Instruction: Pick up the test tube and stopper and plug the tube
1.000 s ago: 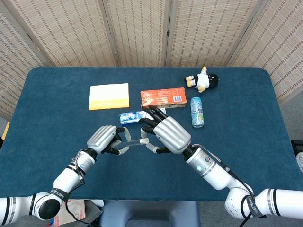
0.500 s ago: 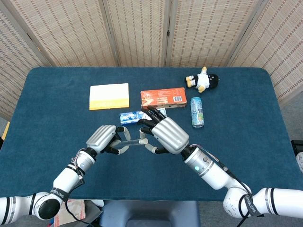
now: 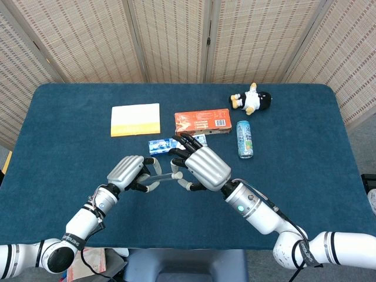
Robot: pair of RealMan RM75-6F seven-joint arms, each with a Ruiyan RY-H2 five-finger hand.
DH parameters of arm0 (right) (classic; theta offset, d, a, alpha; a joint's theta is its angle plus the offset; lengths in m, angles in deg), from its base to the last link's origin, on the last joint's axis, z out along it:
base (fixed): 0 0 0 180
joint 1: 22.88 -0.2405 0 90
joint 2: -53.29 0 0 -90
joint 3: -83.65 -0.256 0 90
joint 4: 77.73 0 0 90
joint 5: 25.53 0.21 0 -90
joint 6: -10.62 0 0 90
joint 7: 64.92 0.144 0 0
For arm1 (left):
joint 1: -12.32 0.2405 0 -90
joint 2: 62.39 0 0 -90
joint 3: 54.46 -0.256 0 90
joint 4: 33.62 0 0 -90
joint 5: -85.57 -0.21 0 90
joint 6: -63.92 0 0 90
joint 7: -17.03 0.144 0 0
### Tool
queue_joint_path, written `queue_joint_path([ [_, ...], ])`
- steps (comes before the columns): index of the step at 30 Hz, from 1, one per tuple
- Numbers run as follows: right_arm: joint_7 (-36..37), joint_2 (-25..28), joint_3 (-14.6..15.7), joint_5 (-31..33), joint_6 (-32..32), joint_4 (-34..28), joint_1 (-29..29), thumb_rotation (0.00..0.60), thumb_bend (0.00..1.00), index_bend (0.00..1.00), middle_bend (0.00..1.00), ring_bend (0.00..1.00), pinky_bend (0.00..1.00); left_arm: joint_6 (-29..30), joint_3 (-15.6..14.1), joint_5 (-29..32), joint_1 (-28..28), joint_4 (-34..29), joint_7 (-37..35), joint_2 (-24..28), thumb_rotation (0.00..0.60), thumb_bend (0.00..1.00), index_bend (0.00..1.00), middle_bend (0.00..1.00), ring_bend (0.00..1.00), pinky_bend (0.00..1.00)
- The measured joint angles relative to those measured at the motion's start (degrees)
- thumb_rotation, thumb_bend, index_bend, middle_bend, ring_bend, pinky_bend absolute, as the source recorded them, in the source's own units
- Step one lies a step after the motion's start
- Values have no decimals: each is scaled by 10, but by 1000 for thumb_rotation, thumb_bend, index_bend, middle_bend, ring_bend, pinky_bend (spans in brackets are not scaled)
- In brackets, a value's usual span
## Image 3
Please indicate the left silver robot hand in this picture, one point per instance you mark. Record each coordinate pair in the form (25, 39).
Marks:
(124, 171)

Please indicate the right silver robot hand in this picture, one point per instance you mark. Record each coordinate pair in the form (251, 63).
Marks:
(207, 167)

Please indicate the clear glass tube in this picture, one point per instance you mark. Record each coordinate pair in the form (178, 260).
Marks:
(161, 176)

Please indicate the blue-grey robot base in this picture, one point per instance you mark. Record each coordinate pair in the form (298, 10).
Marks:
(188, 264)

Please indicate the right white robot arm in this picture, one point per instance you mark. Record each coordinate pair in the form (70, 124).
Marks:
(261, 214)

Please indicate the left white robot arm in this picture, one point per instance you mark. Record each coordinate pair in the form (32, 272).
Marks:
(82, 223)

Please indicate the blue toothpaste box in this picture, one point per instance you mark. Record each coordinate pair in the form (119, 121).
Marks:
(158, 147)

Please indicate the orange cardboard box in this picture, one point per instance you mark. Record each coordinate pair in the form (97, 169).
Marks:
(199, 122)

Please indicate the printed drink can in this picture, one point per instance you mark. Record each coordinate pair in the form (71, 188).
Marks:
(244, 138)

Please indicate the blue table cloth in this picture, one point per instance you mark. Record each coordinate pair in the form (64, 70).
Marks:
(188, 211)

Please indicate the white and yellow paper pad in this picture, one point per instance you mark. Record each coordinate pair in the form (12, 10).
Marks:
(135, 117)

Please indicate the black white penguin plush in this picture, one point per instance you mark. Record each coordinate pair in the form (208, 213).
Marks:
(249, 100)

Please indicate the pink cardboard box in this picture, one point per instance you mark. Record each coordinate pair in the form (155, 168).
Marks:
(95, 261)

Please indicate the yellow strip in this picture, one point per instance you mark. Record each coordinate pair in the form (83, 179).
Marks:
(7, 163)

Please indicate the woven folding screen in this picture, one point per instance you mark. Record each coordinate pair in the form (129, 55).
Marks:
(88, 38)

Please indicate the black box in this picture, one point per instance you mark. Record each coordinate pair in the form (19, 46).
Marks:
(367, 182)

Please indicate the white round object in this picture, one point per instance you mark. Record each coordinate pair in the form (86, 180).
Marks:
(372, 202)

